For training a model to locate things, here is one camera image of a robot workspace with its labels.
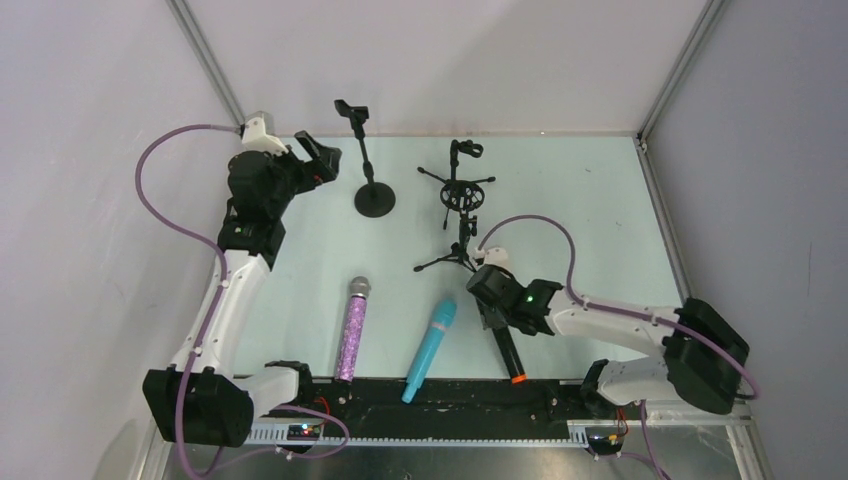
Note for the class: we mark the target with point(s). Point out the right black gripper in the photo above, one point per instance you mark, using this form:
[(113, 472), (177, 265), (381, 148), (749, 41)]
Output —
[(494, 316)]

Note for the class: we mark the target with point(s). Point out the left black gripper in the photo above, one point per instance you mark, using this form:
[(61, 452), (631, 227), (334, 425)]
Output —
[(308, 168)]

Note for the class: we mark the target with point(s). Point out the black microphone orange end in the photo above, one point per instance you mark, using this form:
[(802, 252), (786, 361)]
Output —
[(509, 354)]

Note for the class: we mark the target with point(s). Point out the blue microphone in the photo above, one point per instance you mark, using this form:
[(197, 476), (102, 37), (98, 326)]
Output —
[(440, 320)]

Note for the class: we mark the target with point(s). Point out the tripod shock mount stand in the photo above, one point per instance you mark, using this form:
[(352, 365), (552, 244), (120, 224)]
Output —
[(459, 253)]

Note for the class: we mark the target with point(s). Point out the purple glitter microphone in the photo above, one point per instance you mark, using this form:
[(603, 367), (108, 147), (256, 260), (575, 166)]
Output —
[(352, 328)]

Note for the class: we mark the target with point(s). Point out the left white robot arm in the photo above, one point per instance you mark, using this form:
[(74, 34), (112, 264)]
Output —
[(197, 398)]

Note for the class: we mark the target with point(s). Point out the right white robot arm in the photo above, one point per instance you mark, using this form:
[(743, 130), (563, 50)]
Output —
[(689, 353)]

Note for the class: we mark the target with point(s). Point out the round base microphone stand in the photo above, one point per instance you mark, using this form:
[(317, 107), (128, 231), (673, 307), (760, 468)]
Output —
[(374, 199)]

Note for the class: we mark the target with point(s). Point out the small tripod clip stand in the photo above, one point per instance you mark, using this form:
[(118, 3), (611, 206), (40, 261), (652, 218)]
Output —
[(457, 173)]

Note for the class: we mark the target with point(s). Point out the right electronics board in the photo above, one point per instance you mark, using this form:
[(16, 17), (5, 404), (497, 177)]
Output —
[(605, 445)]

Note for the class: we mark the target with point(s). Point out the electronics board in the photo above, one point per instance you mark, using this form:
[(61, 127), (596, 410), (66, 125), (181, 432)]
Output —
[(304, 432), (605, 445)]

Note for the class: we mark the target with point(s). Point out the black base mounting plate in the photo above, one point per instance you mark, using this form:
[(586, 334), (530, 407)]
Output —
[(454, 409)]

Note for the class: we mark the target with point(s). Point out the left electronics board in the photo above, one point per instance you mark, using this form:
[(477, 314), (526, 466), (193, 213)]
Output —
[(304, 432)]

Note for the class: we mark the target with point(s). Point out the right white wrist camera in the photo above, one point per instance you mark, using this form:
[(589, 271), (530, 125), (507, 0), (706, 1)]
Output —
[(497, 256)]

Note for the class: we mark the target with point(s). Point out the grey slotted cable duct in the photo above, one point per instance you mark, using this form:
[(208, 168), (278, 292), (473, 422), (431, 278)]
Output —
[(273, 433)]

